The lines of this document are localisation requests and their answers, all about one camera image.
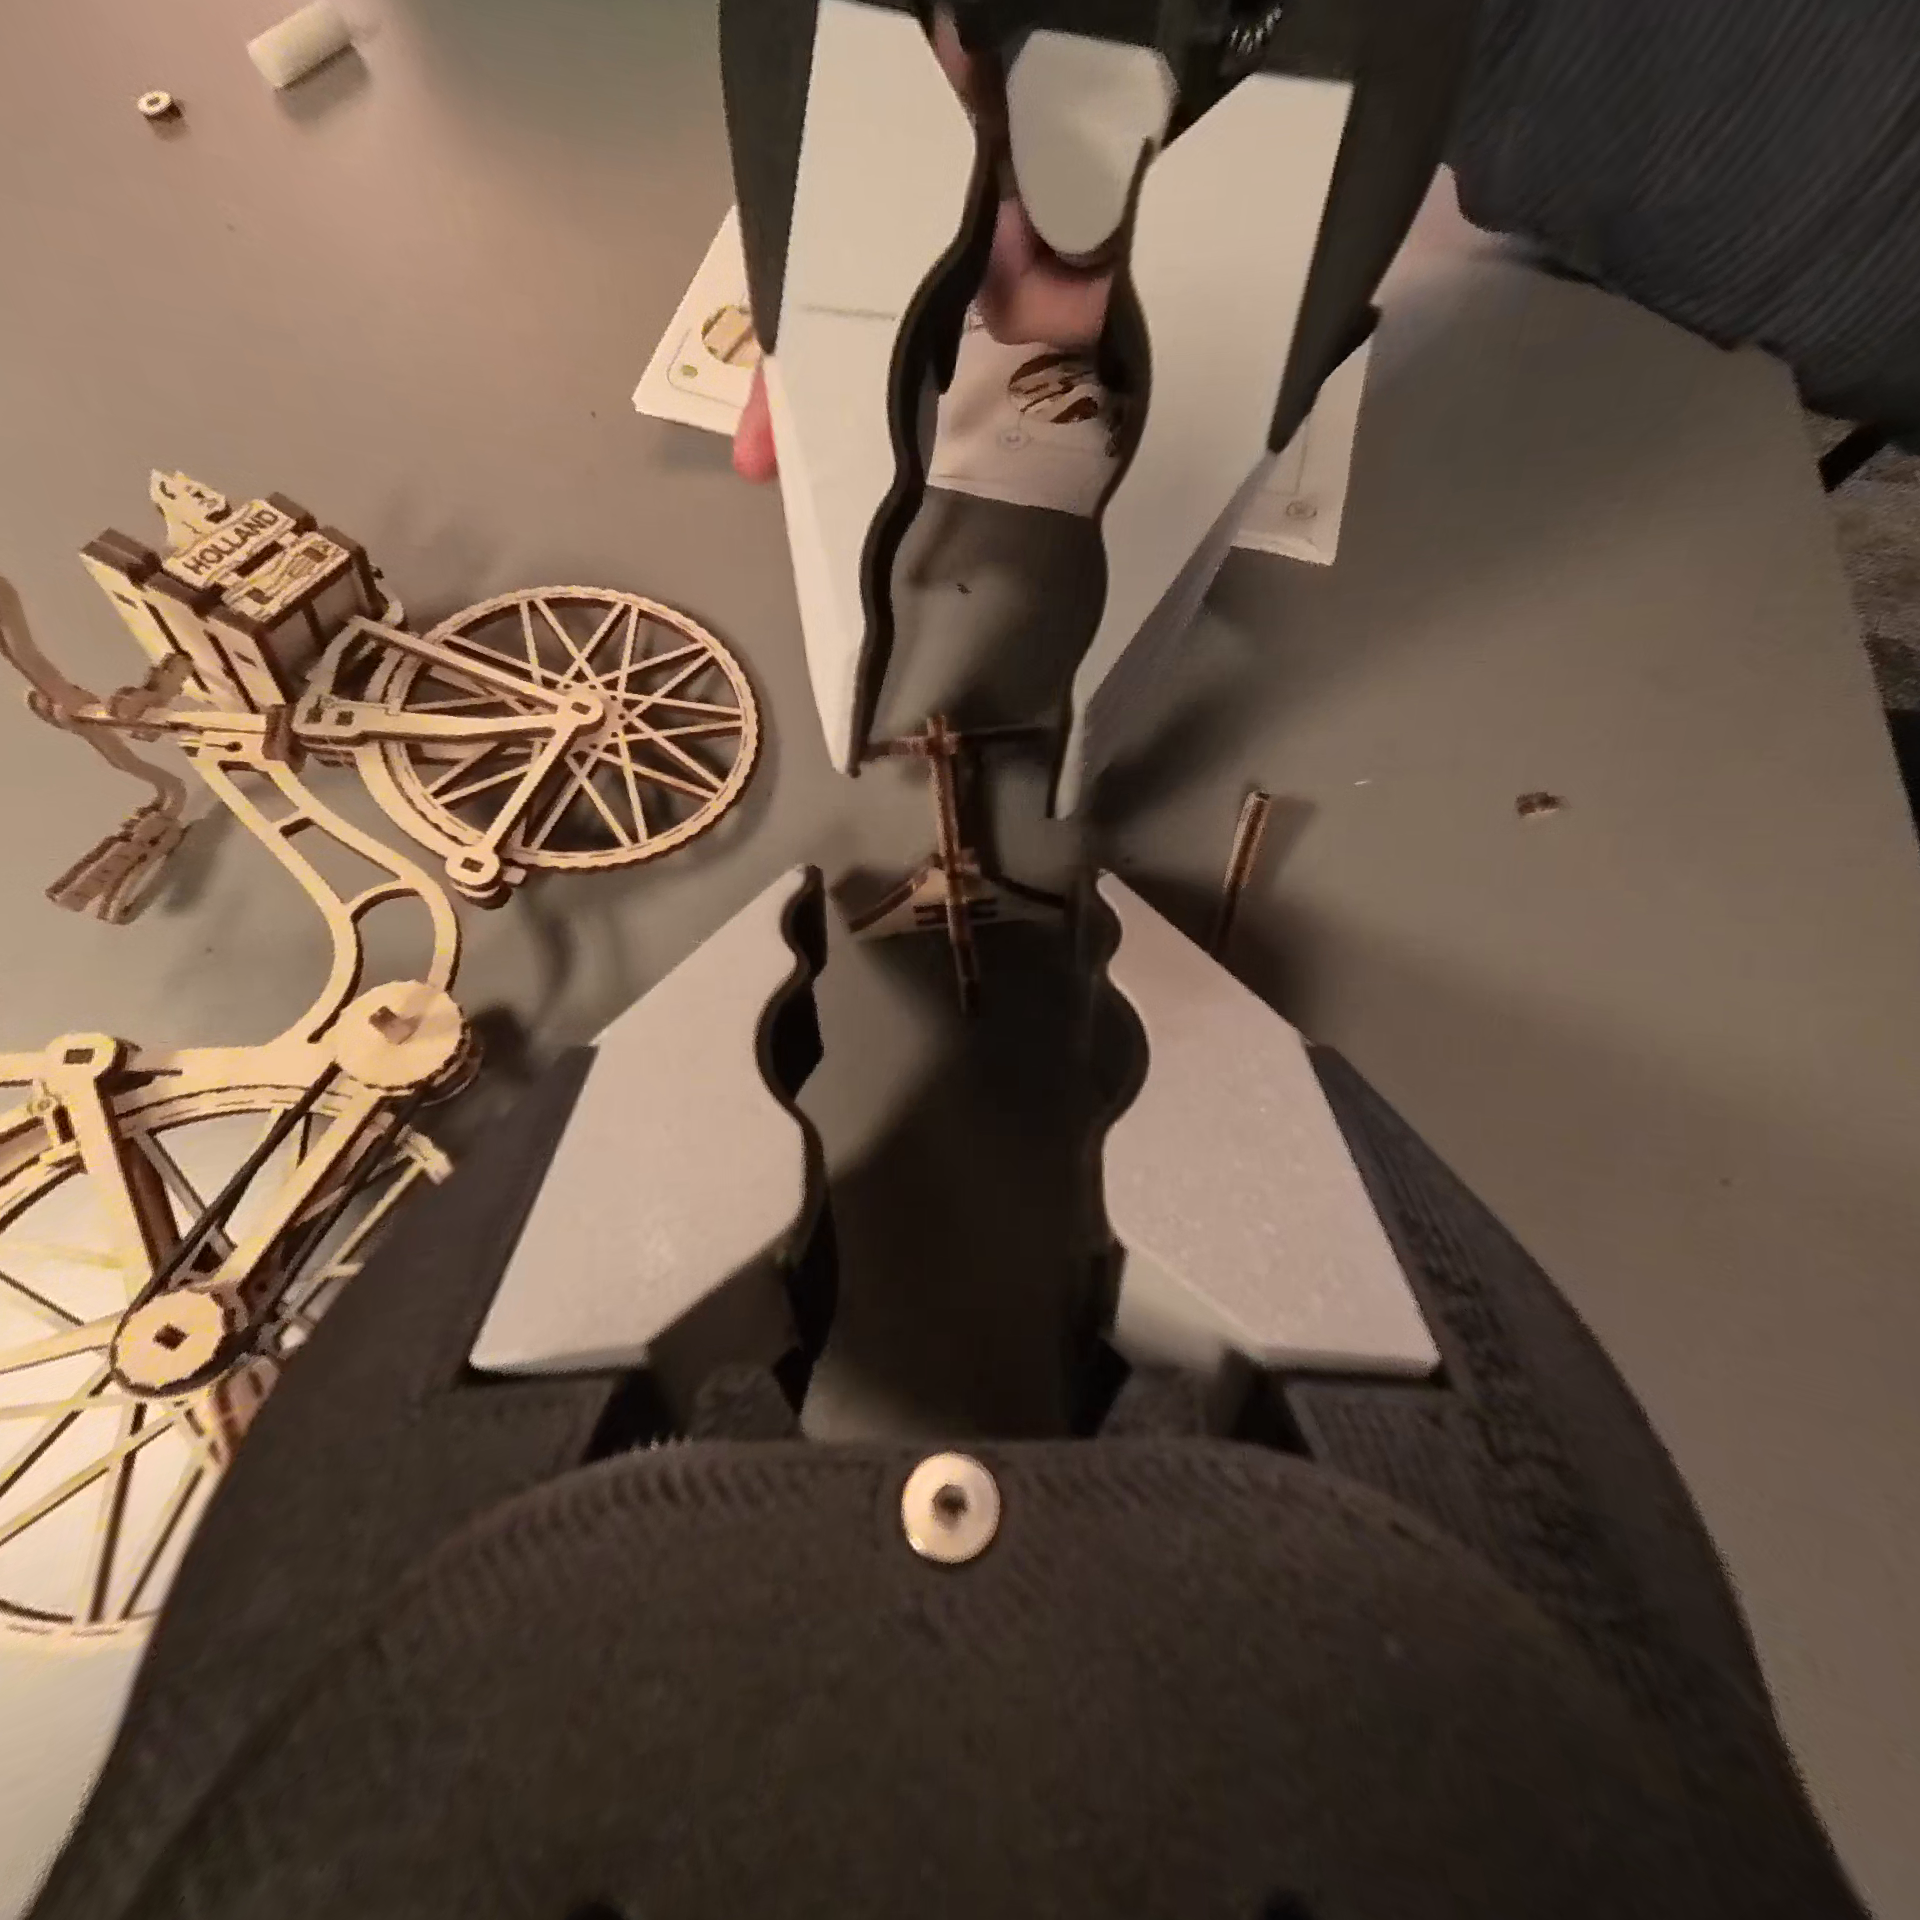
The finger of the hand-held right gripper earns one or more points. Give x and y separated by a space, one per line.
839 224
1245 224

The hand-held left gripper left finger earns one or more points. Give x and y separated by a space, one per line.
662 1201

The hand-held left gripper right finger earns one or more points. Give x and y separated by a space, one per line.
1260 1201

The small wooden stand assembly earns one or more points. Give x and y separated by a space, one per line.
932 908

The person's right forearm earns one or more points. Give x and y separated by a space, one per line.
1680 149

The wooden bicycle model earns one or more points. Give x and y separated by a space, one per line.
394 1031

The person's right hand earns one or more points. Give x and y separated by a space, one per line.
1050 306

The white instruction booklet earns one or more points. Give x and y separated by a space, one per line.
674 389

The curved wooden strip part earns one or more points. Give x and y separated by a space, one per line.
1241 855

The black table leg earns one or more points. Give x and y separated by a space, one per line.
1852 453

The white wax cylinder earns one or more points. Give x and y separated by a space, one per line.
301 42

